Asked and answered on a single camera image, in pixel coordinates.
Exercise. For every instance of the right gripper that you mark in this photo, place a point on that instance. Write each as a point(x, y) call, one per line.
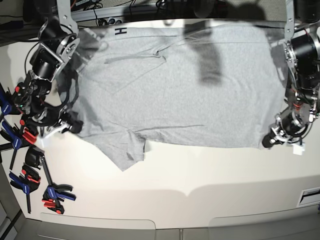
point(50, 119)

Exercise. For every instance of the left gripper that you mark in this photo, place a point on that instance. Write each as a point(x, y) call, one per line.
point(289, 127)

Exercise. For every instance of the grey T-shirt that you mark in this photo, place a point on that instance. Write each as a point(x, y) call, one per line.
point(211, 86)

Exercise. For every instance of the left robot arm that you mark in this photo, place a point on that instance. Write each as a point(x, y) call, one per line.
point(302, 54)

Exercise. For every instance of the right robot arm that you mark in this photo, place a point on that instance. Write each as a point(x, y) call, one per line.
point(57, 41)

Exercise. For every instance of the long blue red bar clamp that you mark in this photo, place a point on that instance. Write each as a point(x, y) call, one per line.
point(54, 194)

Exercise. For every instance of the top blue red bar clamp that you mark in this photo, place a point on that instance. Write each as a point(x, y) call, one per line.
point(7, 105)

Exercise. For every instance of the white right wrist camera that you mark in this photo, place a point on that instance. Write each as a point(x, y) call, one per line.
point(44, 142)

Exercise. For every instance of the aluminium frame rail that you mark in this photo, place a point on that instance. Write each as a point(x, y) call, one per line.
point(100, 13)

